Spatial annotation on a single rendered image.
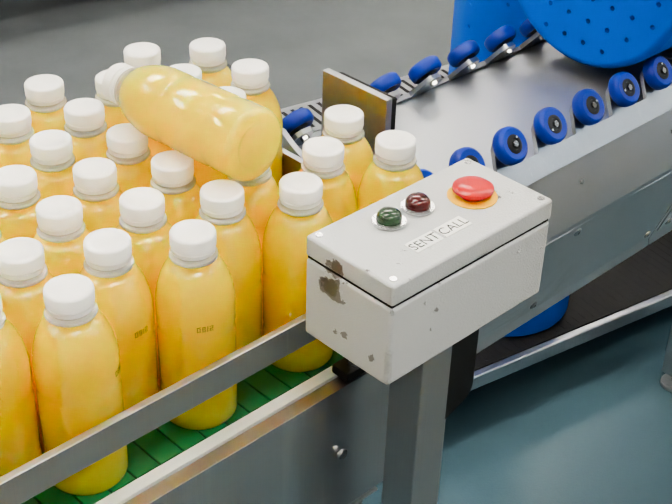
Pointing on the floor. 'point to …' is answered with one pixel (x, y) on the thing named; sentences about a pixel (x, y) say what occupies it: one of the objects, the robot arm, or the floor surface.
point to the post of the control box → (416, 432)
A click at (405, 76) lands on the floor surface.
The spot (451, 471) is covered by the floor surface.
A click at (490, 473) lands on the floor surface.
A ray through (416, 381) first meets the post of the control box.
